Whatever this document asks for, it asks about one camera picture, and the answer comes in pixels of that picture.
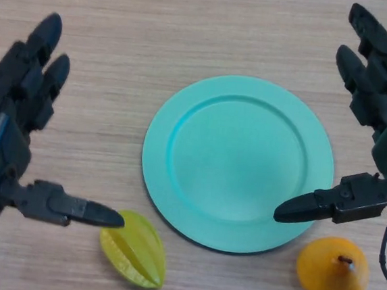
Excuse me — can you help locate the orange pear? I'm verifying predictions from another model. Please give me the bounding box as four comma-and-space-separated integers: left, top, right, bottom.
294, 234, 372, 290

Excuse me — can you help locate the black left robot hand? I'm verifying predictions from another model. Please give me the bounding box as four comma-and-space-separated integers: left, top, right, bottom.
0, 7, 143, 237

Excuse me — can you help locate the green round plate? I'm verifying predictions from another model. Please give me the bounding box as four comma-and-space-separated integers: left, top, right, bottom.
134, 67, 342, 264

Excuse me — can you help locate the yellow starfruit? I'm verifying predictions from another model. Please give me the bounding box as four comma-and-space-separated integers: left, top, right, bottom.
95, 207, 172, 290

